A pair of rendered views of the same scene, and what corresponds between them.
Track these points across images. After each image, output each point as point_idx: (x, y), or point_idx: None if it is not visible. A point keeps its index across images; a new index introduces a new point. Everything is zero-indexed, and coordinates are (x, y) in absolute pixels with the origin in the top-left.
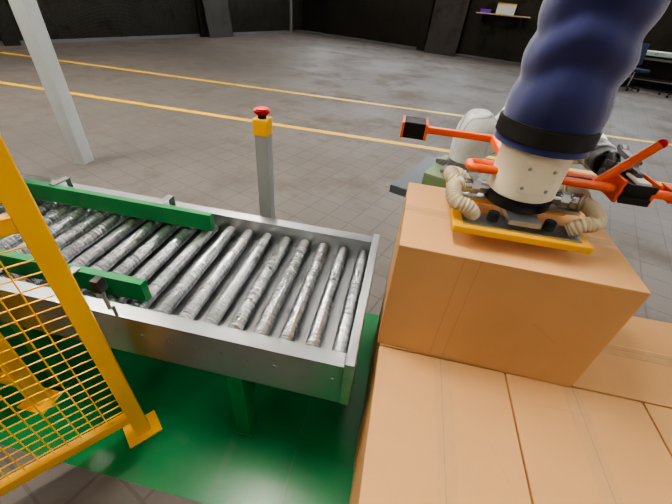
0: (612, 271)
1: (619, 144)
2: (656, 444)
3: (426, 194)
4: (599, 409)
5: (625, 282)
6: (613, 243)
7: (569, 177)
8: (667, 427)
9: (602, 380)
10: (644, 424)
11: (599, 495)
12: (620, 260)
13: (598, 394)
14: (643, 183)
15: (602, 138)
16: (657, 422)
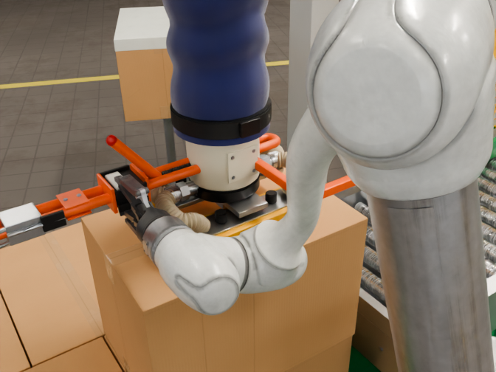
0: (113, 221)
1: (147, 187)
2: (28, 332)
3: (328, 211)
4: (76, 330)
5: (102, 216)
6: (111, 261)
7: (183, 159)
8: (12, 354)
9: (71, 362)
10: (35, 343)
11: (79, 274)
12: (105, 239)
13: (77, 344)
14: (114, 173)
15: (171, 226)
16: (21, 353)
